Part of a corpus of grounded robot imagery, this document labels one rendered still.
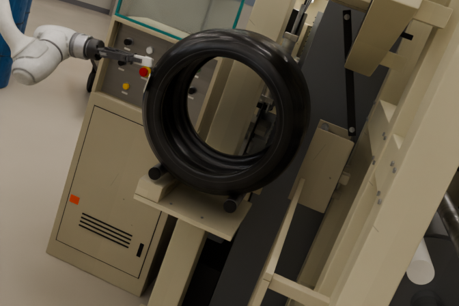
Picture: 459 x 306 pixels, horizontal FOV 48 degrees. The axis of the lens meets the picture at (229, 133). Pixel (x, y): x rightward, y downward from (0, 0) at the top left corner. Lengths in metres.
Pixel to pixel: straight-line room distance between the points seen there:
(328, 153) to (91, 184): 1.22
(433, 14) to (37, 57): 1.21
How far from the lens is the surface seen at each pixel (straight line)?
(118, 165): 2.51
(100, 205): 2.62
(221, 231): 1.76
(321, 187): 1.96
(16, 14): 5.03
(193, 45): 1.64
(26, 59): 1.80
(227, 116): 2.03
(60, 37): 1.90
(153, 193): 1.78
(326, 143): 1.92
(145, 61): 1.81
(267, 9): 1.97
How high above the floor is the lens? 1.56
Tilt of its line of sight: 15 degrees down
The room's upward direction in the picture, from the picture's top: 20 degrees clockwise
